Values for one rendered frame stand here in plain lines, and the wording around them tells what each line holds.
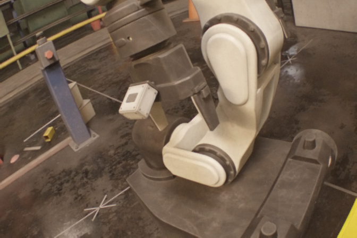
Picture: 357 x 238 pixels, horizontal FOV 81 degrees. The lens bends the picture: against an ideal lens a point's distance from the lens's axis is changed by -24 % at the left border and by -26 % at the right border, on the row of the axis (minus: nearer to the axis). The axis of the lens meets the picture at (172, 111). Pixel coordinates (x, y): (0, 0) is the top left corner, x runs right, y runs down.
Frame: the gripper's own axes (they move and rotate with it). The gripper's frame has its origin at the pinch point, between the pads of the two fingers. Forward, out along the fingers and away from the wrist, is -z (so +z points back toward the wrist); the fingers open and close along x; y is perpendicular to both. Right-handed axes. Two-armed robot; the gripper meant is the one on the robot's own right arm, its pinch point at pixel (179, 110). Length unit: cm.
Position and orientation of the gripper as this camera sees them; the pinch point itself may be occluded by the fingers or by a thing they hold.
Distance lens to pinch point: 41.1
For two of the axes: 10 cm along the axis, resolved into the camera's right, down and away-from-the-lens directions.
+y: 6.0, -5.2, 6.0
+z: -4.0, -8.5, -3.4
